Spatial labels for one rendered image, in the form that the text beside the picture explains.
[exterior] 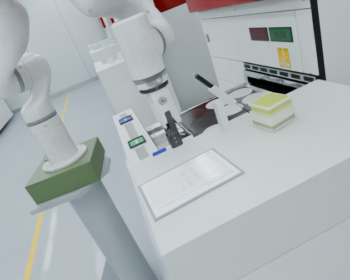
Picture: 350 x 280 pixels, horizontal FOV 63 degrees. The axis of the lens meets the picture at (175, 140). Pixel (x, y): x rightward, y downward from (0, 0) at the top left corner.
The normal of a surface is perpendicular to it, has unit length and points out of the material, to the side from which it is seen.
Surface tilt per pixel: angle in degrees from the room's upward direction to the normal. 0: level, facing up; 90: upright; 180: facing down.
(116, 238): 90
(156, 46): 91
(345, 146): 0
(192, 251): 90
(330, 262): 90
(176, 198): 0
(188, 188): 0
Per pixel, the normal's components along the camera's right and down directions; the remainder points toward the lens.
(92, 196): 0.64, 0.13
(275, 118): 0.43, 0.27
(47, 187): 0.15, 0.40
